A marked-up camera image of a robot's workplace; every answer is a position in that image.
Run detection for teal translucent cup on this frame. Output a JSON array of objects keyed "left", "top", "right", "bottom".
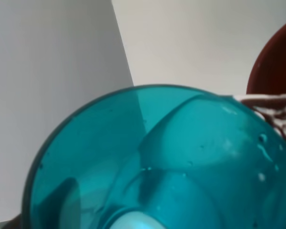
[{"left": 21, "top": 85, "right": 286, "bottom": 229}]

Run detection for red plastic cup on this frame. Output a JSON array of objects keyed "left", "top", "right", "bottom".
[{"left": 245, "top": 16, "right": 286, "bottom": 144}]

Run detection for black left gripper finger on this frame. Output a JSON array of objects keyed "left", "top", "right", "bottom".
[{"left": 4, "top": 178, "right": 81, "bottom": 229}]

